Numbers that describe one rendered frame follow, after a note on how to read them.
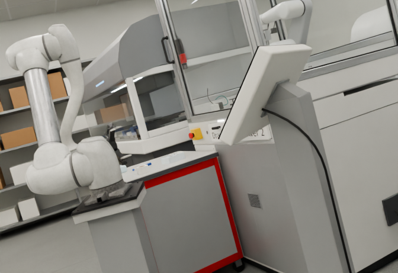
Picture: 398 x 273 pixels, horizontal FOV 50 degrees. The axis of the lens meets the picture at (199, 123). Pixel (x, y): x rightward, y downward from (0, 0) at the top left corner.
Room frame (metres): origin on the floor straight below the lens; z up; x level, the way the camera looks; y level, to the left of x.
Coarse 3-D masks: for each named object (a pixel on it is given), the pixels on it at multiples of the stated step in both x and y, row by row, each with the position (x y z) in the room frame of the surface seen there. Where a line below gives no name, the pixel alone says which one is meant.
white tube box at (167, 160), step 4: (168, 156) 2.63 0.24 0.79; (172, 156) 2.56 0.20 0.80; (176, 156) 2.58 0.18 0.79; (180, 156) 2.60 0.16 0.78; (184, 156) 2.62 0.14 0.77; (164, 160) 2.58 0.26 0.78; (168, 160) 2.54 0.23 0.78; (172, 160) 2.56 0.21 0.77; (176, 160) 2.57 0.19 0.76; (164, 164) 2.59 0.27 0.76
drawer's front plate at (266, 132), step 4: (264, 128) 2.05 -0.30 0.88; (268, 128) 2.04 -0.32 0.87; (260, 132) 2.09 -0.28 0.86; (264, 132) 2.06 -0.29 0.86; (268, 132) 2.04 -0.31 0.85; (248, 136) 2.20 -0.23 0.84; (252, 136) 2.16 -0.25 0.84; (256, 136) 2.13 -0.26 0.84; (260, 136) 2.10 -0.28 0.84; (264, 136) 2.06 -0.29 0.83; (268, 136) 2.04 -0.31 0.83; (240, 140) 2.28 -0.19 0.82
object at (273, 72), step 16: (272, 48) 1.27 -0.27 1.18; (288, 48) 1.40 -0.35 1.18; (304, 48) 1.56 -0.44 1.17; (256, 64) 1.23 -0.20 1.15; (272, 64) 1.25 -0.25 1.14; (288, 64) 1.42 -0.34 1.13; (304, 64) 1.65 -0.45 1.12; (256, 80) 1.23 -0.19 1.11; (272, 80) 1.34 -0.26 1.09; (288, 80) 1.51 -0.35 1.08; (240, 96) 1.26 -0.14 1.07; (256, 96) 1.27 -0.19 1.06; (272, 96) 1.41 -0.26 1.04; (288, 96) 1.39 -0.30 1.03; (240, 112) 1.27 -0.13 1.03; (256, 112) 1.36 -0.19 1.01; (224, 128) 1.30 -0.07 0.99; (240, 128) 1.29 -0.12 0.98; (256, 128) 1.47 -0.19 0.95
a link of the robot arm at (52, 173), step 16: (16, 48) 2.02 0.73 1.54; (32, 48) 2.01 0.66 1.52; (16, 64) 2.02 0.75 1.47; (32, 64) 2.00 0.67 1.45; (48, 64) 2.07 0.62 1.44; (32, 80) 1.98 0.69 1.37; (48, 80) 2.05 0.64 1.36; (32, 96) 1.96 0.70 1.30; (48, 96) 1.98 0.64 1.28; (32, 112) 1.96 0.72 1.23; (48, 112) 1.94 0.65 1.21; (48, 128) 1.91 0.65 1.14; (48, 144) 1.88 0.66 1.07; (64, 144) 1.93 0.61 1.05; (48, 160) 1.83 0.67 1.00; (64, 160) 1.84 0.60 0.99; (32, 176) 1.82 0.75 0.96; (48, 176) 1.81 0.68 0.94; (64, 176) 1.82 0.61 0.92; (48, 192) 1.84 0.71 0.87
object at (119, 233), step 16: (144, 192) 1.98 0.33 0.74; (112, 208) 1.77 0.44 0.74; (128, 208) 1.77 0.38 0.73; (96, 224) 1.81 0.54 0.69; (112, 224) 1.81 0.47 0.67; (128, 224) 1.81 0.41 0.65; (144, 224) 1.98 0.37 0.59; (96, 240) 1.81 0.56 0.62; (112, 240) 1.81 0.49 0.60; (128, 240) 1.81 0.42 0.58; (144, 240) 1.88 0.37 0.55; (112, 256) 1.81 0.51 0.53; (128, 256) 1.81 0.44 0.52; (144, 256) 1.81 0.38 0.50; (112, 272) 1.81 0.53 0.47; (128, 272) 1.81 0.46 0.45; (144, 272) 1.81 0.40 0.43
